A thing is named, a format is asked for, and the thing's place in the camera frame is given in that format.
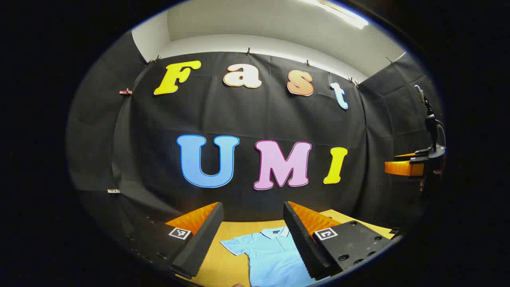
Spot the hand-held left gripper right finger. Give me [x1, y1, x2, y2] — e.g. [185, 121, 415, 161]
[283, 201, 402, 281]

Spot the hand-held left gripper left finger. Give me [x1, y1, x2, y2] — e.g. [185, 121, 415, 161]
[118, 202, 225, 279]

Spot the light blue polo T-shirt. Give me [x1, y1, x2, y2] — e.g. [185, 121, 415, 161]
[220, 226, 331, 287]

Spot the black backdrop cloth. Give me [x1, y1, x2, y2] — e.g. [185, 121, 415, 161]
[66, 31, 445, 240]

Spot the ceiling light strip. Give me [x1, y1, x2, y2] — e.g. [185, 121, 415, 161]
[311, 0, 370, 30]

